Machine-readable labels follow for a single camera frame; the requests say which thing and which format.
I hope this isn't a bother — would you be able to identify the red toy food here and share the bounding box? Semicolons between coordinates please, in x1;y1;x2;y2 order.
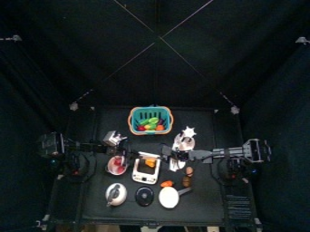
113;158;127;175

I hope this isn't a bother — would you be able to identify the silver toy faucet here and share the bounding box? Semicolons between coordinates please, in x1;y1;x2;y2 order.
102;130;129;148

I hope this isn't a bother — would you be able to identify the red bowl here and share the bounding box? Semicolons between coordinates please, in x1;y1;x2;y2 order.
106;155;131;177

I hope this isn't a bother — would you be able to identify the white star shaped toy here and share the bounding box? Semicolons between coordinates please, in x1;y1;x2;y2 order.
181;125;198;139

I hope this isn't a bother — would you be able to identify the orange toy carrot piece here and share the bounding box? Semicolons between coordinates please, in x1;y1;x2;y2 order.
161;179;176;189

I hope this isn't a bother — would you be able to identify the dark brown toy potato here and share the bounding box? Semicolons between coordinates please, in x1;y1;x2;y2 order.
181;176;193;189

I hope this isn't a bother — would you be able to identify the teal basket with orange rim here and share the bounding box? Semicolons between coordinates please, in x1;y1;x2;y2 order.
127;105;176;136

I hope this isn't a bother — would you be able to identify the black round lid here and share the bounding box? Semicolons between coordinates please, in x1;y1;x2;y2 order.
135;186;155;208

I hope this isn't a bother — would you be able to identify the white text label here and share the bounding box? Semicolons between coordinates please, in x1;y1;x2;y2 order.
226;194;253;224

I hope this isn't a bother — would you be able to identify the white frying pan grey handle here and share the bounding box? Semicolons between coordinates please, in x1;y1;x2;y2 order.
158;186;194;209

